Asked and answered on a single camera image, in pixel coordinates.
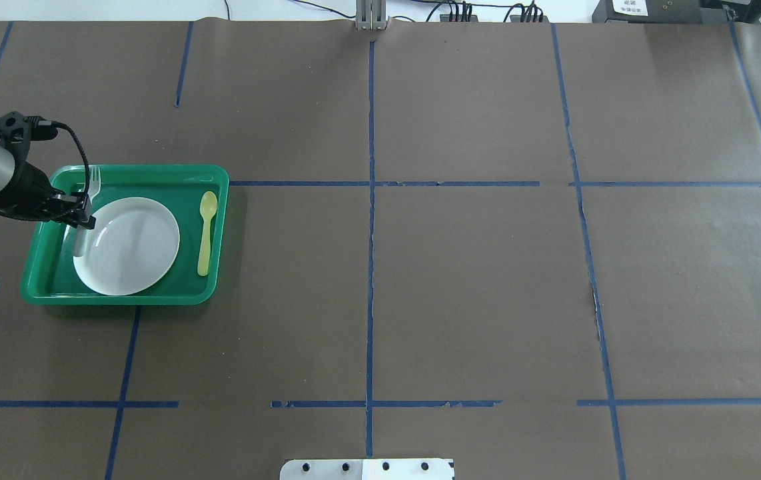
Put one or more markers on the white round plate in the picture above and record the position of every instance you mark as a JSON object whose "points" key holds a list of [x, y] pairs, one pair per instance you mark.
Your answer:
{"points": [[134, 243]]}

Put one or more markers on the yellow plastic spoon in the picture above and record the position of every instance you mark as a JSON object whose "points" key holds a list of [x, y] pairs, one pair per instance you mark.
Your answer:
{"points": [[208, 208]]}

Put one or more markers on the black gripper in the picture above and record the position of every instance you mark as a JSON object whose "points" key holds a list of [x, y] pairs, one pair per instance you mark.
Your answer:
{"points": [[28, 188]]}

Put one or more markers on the pale green plastic fork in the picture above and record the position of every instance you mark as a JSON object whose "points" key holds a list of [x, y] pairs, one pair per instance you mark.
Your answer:
{"points": [[82, 236]]}

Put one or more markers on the black box with label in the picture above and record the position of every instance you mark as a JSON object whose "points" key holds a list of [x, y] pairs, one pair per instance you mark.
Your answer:
{"points": [[656, 12]]}

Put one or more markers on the aluminium frame post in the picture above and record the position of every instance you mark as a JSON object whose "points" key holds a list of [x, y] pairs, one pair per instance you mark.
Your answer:
{"points": [[371, 15]]}

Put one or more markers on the green plastic tray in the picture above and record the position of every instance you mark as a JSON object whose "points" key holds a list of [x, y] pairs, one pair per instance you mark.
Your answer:
{"points": [[49, 277]]}

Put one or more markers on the white central pedestal column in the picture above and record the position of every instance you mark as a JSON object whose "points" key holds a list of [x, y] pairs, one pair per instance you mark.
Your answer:
{"points": [[391, 468]]}

